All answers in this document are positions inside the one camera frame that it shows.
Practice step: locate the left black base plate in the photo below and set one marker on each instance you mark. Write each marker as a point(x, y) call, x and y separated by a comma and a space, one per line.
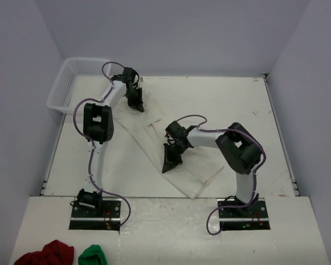
point(105, 219)

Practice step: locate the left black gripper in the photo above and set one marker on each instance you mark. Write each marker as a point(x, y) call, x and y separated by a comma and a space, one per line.
point(138, 104)

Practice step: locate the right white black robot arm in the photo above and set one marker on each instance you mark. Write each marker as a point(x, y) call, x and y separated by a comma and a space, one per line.
point(241, 151)

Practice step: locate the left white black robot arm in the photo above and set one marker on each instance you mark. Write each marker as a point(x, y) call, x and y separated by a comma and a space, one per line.
point(93, 119)

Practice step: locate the red t shirt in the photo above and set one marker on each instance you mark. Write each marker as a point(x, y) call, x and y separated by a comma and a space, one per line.
point(55, 252)

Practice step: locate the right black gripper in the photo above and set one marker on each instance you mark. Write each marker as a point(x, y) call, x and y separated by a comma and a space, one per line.
point(171, 162)

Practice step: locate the white plastic basket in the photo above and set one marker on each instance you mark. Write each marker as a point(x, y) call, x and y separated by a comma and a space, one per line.
point(60, 97)

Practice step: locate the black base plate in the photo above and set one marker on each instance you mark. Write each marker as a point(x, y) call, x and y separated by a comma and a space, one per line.
point(105, 219)
point(253, 218)

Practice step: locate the green t shirt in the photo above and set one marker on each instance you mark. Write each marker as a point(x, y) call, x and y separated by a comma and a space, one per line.
point(93, 255)

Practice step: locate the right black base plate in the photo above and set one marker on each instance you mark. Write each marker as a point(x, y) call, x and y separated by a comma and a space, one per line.
point(253, 218)

